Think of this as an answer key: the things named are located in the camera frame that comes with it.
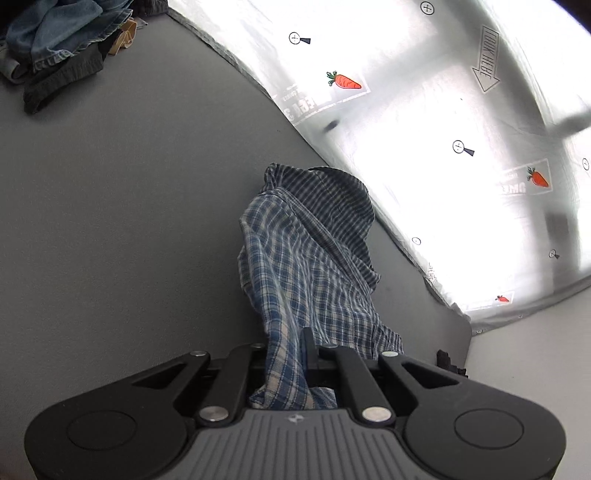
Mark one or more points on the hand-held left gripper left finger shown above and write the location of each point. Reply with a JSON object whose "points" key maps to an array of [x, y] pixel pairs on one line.
{"points": [[244, 364]]}

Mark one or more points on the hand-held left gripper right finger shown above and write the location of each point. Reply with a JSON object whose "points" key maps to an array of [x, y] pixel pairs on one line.
{"points": [[308, 350]]}

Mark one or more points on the blue plaid shirt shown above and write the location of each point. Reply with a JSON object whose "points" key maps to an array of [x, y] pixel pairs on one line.
{"points": [[304, 258]]}

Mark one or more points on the folded black garment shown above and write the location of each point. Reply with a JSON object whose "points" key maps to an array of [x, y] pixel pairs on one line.
{"points": [[450, 362]]}

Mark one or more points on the tan leather item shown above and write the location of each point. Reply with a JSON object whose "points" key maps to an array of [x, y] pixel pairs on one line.
{"points": [[121, 41]]}

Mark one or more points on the blue denim jeans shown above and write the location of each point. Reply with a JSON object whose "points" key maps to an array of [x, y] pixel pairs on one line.
{"points": [[60, 32]]}

